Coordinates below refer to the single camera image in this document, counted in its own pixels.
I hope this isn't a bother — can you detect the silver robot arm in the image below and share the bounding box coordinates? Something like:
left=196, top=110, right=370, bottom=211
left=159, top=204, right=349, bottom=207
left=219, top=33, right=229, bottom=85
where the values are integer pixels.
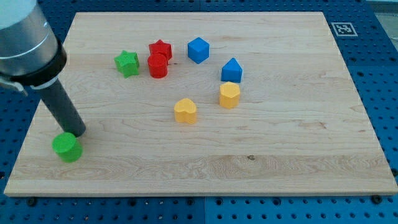
left=1, top=0, right=67, bottom=94

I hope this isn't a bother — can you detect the yellow heart block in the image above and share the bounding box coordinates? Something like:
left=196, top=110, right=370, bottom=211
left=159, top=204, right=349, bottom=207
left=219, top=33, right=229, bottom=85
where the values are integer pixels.
left=174, top=98, right=197, bottom=124

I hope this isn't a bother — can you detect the light wooden board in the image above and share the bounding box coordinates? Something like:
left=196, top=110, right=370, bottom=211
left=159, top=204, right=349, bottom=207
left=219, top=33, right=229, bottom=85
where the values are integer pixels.
left=4, top=12, right=397, bottom=197

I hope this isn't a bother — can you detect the yellow hexagon block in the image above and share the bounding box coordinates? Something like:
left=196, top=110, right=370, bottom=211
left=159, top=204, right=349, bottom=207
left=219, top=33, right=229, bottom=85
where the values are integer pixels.
left=219, top=82, right=241, bottom=109

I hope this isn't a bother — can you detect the blue pentagon block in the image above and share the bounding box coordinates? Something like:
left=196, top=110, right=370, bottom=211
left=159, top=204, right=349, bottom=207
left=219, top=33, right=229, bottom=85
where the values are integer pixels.
left=221, top=58, right=243, bottom=83

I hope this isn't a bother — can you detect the blue cube block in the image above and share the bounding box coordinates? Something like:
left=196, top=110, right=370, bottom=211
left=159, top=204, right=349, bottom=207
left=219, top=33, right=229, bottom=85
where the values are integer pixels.
left=187, top=37, right=210, bottom=64

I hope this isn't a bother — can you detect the red cylinder block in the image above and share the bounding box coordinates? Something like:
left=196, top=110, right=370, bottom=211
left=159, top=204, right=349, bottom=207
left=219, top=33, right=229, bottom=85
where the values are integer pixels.
left=147, top=54, right=168, bottom=78

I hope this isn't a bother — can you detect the red star block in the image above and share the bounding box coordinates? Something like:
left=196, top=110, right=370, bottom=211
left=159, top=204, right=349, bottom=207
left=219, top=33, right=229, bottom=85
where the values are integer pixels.
left=149, top=39, right=172, bottom=60

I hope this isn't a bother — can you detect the green star block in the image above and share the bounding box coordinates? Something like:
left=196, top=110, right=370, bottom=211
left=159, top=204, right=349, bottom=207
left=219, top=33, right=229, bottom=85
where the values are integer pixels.
left=114, top=50, right=140, bottom=78

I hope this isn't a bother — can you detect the green cylinder block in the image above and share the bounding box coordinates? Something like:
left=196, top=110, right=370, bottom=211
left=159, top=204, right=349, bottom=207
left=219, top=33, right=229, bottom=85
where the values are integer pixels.
left=52, top=132, right=83, bottom=162

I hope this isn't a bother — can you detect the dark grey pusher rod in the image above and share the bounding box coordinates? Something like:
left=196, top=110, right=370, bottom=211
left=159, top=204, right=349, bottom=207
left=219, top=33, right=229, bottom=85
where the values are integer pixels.
left=37, top=80, right=86, bottom=137

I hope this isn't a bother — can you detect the white fiducial marker tag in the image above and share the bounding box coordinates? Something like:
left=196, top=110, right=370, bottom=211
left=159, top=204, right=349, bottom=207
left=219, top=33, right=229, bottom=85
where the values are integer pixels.
left=331, top=22, right=358, bottom=37

